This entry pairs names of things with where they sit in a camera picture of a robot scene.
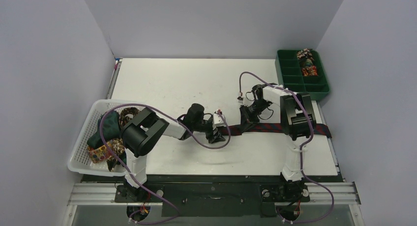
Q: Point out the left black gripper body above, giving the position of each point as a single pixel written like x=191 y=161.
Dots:
x=208 y=127

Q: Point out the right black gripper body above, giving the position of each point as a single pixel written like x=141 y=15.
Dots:
x=249 y=112

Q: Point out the red navy striped tie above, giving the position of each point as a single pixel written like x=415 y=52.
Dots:
x=300 y=129

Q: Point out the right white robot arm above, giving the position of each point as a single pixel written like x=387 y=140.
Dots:
x=297 y=122

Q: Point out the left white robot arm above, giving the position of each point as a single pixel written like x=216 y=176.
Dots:
x=142 y=129

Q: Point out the green compartment tray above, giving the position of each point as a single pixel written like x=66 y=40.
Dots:
x=290 y=74

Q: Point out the rolled red patterned tie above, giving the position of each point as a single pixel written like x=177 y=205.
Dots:
x=309 y=71

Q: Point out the dark green tie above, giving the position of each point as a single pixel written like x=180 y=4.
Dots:
x=110 y=131

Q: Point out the colourful dotted tie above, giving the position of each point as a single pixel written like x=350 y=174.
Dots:
x=99 y=154

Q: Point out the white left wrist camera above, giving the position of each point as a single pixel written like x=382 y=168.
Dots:
x=218 y=119

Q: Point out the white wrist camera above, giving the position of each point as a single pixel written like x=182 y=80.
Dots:
x=244 y=100
x=218 y=119

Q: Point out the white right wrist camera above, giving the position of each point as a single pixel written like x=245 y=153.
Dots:
x=244 y=100

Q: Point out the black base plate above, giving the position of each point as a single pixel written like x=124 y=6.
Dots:
x=271 y=202

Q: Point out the aluminium rail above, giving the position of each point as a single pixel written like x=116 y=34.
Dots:
x=107 y=194

